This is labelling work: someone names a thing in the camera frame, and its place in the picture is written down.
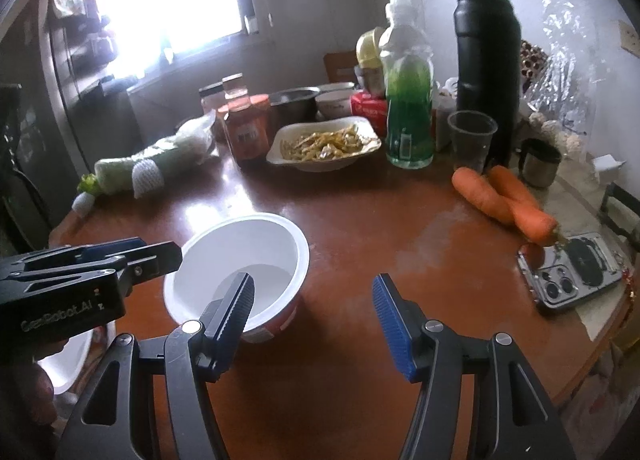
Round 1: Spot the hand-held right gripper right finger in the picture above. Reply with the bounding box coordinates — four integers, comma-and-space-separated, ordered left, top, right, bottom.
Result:
371, 274, 576, 460

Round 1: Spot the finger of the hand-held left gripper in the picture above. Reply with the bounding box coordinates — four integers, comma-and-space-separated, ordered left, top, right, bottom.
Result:
0, 237, 147, 275
20, 241, 183, 295

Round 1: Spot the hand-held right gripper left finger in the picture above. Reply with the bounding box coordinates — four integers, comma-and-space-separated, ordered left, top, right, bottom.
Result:
55, 271, 256, 460

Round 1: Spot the large red paper bowl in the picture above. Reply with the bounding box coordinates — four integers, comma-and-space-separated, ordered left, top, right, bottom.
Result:
164, 214, 310, 343

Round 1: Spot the person's left hand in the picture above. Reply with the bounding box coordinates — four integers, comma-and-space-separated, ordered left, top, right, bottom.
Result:
0, 340, 66, 460

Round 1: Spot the small foam net fruit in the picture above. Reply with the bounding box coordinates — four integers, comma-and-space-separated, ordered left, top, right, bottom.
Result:
72, 192, 96, 217

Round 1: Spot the large foam net fruit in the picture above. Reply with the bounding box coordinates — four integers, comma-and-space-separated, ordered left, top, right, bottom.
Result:
131, 160, 166, 199

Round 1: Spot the wrapped napa cabbage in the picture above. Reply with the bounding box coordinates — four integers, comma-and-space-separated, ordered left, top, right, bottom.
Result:
77, 112, 218, 195

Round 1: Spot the grey refrigerator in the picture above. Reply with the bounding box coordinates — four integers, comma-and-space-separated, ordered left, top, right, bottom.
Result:
40, 0, 136, 191

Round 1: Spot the orange label sauce bottle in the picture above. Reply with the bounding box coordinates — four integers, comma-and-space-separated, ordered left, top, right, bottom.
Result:
222, 74, 271, 169

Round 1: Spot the orange carrot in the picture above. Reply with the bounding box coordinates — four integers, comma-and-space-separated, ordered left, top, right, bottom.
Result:
487, 165, 558, 245
451, 167, 516, 225

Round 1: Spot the white plate of food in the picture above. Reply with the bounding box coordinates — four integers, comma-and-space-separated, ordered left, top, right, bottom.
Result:
266, 122, 382, 172

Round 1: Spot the phone in clear case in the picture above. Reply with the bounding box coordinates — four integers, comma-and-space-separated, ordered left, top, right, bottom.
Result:
517, 232, 626, 315

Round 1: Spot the orange lid glass jar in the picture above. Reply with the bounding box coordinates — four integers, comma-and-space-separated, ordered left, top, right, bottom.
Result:
247, 94, 273, 131

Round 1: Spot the clear plastic cup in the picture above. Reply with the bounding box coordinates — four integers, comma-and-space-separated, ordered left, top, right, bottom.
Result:
447, 110, 498, 175

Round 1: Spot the steel mixing bowl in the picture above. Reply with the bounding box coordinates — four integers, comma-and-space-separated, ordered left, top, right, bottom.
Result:
269, 87, 321, 129

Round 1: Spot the red cardboard box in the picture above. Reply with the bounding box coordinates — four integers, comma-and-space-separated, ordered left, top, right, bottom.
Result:
350, 91, 390, 137

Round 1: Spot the dark metal mug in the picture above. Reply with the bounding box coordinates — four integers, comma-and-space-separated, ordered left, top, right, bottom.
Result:
515, 138, 563, 189

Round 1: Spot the green liquid plastic bottle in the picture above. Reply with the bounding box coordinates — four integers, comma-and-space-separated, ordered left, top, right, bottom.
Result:
378, 0, 435, 169

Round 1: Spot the white ceramic bowl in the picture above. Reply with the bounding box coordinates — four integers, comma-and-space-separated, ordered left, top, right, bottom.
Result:
315, 83, 357, 121

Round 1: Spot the black chair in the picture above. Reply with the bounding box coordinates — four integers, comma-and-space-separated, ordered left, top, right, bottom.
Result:
597, 182, 640, 241

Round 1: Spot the wooden chair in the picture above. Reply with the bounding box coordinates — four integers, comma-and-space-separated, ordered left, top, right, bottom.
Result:
322, 50, 358, 85

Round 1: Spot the small white cardboard box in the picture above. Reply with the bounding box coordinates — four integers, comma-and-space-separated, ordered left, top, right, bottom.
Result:
590, 154, 628, 185

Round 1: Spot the black thermos flask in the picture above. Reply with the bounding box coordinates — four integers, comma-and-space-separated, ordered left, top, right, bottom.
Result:
453, 0, 522, 168

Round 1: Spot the yellow plastic container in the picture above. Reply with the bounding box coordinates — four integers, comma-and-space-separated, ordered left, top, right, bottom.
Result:
356, 27, 387, 73

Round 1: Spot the spotted patterned bag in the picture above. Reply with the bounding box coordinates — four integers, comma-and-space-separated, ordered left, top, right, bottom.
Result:
520, 40, 548, 90

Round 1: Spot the clear plastic bag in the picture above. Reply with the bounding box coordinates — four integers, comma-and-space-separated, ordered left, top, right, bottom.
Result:
522, 0, 616, 135

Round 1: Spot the wall socket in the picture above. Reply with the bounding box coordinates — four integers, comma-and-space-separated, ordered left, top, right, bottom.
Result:
619, 20, 638, 53

